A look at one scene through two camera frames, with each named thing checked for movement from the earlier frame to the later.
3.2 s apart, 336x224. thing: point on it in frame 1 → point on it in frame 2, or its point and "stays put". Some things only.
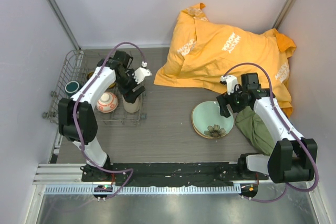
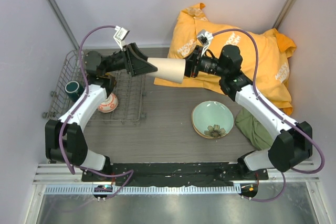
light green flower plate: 208,121 stays put
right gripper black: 224,99 → 192,67
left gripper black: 131,96 → 136,62
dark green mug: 71,87 stays put
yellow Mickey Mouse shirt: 201,51 stays put
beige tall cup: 131,107 → 172,70
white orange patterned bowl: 107,103 stays put
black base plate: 169,173 stays put
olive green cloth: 249,122 stays put
